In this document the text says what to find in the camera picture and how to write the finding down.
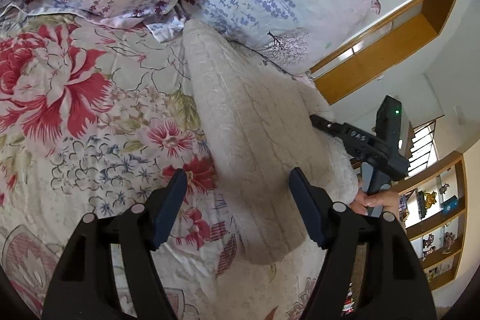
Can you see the floral bed sheet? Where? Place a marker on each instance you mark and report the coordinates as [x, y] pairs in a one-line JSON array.
[[93, 117]]

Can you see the wooden display shelf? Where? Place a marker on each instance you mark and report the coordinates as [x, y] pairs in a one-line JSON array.
[[435, 222]]

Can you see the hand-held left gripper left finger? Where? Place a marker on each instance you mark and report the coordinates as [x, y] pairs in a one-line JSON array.
[[168, 211]]

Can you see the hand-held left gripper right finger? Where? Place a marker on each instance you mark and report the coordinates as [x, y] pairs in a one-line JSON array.
[[307, 211]]

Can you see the person's right hand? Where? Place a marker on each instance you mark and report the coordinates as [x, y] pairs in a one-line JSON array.
[[378, 202]]

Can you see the blue box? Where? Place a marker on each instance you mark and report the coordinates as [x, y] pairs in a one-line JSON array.
[[450, 203]]

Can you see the small red toy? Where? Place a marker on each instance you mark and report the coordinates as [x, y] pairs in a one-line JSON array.
[[348, 299]]

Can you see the wooden headboard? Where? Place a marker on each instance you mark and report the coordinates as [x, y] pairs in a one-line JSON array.
[[375, 69]]

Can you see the group of shelf figurines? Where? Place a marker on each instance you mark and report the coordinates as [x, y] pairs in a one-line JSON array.
[[429, 197]]

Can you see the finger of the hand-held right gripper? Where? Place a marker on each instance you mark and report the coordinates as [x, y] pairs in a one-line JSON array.
[[326, 125]]

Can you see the window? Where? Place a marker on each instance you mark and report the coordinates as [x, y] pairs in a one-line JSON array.
[[423, 147]]

